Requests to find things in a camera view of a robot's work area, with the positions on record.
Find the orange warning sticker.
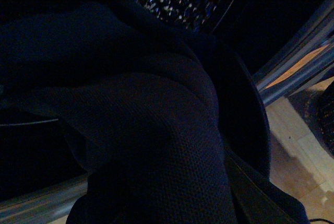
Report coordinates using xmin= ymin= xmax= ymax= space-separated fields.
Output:
xmin=266 ymin=44 xmax=329 ymax=89

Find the woven grey laundry basket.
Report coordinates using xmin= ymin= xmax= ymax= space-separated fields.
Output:
xmin=316 ymin=82 xmax=334 ymax=155

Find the grey front-load washing machine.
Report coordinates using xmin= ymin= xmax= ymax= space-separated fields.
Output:
xmin=1 ymin=0 xmax=333 ymax=223

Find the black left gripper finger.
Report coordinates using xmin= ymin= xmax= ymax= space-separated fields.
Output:
xmin=225 ymin=148 xmax=292 ymax=223

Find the dark navy knit garment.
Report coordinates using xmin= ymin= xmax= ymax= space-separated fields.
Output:
xmin=1 ymin=0 xmax=309 ymax=223

